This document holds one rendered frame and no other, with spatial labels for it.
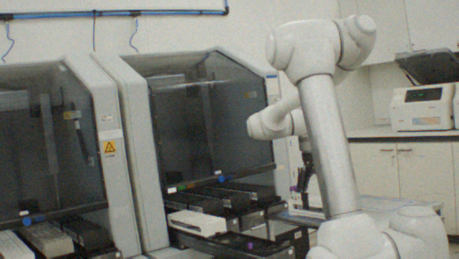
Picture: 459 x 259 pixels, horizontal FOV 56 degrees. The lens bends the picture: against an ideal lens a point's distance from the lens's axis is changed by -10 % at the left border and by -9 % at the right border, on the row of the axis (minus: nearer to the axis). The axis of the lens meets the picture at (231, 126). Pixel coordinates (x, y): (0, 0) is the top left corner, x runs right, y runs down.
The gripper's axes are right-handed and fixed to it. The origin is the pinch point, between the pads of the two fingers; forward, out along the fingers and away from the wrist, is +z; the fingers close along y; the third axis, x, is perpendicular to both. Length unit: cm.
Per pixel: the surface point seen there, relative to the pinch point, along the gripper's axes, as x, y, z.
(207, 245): 12.3, -44.2, 8.5
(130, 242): 39, -64, 8
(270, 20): 158, 123, -105
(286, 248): -18.7, -32.5, 7.1
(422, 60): 73, 209, -60
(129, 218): 39, -63, -2
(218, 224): 15.7, -36.4, 2.6
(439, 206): -39, 30, 7
